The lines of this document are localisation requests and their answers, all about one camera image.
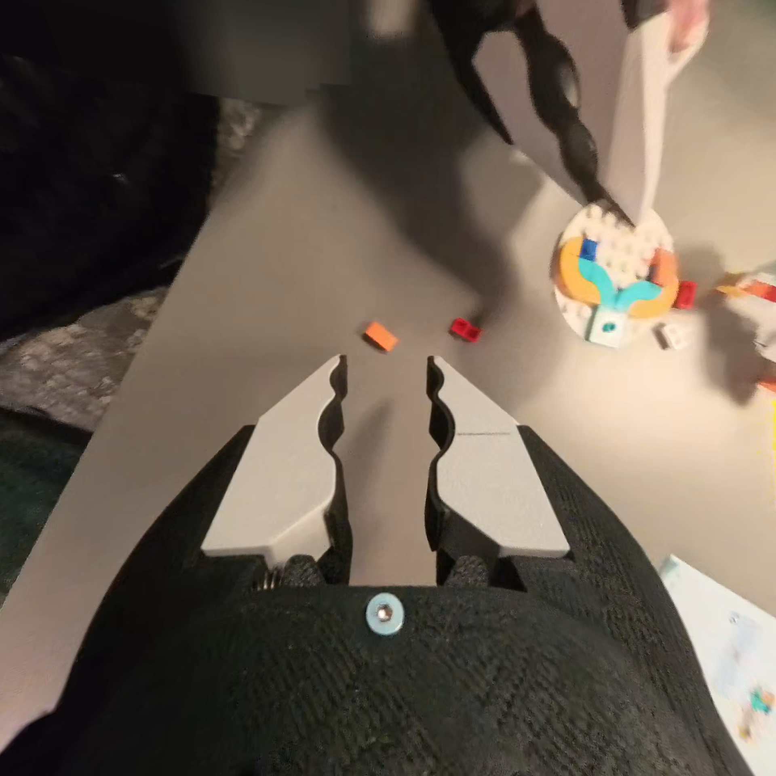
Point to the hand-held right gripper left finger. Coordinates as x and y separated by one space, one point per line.
273 485

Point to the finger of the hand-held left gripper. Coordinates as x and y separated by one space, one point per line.
642 109
551 79

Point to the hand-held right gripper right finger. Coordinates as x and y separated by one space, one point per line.
497 491

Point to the round white lego plate build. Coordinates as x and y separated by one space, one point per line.
624 254

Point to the orange lego brick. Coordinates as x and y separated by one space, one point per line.
381 336

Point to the red two-stud lego brick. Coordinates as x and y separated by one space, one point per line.
465 329

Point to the small red lego brick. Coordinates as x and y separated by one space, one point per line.
686 295

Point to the white lego unicorn build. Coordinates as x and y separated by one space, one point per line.
758 291

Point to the white lego brick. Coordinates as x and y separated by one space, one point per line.
672 336

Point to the open instruction booklet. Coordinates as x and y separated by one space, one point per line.
727 642

